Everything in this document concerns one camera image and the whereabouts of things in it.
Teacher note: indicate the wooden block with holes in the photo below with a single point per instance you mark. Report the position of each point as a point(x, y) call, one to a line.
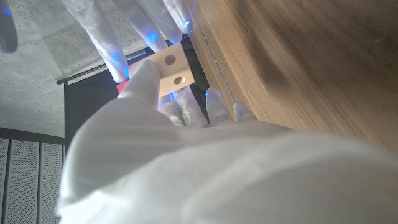
point(174, 70)

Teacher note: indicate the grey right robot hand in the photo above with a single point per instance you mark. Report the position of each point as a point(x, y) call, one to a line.
point(140, 21)

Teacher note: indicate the red-headed wooden screw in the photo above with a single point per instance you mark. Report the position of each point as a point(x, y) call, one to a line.
point(122, 86)

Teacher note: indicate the black backdrop stand pole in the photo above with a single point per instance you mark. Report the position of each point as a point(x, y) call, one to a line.
point(90, 70)

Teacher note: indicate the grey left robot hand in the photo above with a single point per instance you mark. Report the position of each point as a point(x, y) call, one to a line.
point(217, 177)

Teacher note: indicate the grey perforated panel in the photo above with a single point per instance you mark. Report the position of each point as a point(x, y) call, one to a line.
point(28, 183)

